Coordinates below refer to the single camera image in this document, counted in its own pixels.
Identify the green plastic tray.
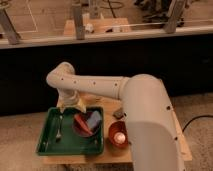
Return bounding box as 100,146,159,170
36,106,104,156

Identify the left grey metal post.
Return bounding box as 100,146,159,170
0,9,20,45

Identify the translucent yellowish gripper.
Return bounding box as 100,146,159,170
57,90,86,113

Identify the black cable on floor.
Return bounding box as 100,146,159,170
181,115,213,133

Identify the grey metal post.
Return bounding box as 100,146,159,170
164,0,185,34
0,9,20,45
72,4,85,40

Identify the dark purple bowl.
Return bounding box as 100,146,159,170
73,111,102,137

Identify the white egg in bowl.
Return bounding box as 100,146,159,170
114,132,126,144

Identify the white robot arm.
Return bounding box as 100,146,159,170
46,62,186,171

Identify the middle grey metal post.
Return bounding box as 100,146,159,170
72,4,85,40

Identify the blue sponge in bowl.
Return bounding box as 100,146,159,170
86,111,102,130

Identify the metal fork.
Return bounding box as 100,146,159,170
56,115,63,142

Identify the red bowl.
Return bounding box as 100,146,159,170
108,121,128,148

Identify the right grey metal post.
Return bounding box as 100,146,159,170
164,0,185,34

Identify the grey rectangular block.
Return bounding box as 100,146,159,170
113,108,124,119

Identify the red pepper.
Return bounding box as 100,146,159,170
74,114,93,135

